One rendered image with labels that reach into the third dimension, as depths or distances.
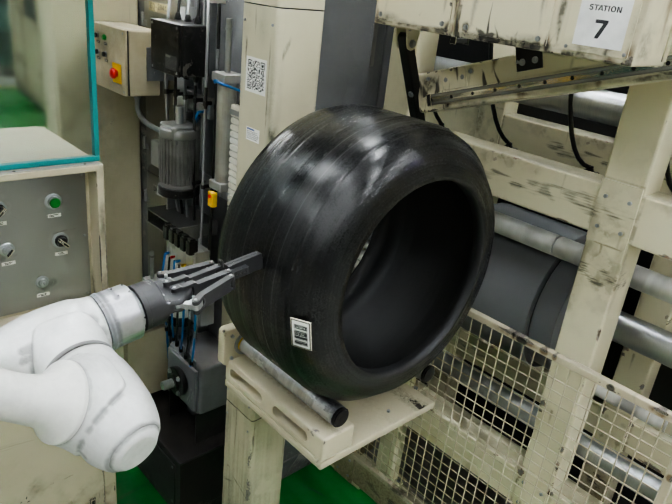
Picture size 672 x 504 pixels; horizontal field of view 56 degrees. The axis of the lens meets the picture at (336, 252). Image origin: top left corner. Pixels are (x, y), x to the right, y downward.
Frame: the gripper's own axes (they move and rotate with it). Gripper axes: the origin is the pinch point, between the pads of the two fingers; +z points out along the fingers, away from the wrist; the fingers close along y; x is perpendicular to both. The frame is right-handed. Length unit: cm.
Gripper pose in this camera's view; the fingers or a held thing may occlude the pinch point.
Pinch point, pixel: (243, 265)
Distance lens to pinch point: 111.3
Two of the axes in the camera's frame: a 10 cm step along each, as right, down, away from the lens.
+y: -6.7, -3.6, 6.6
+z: 7.5, -3.2, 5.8
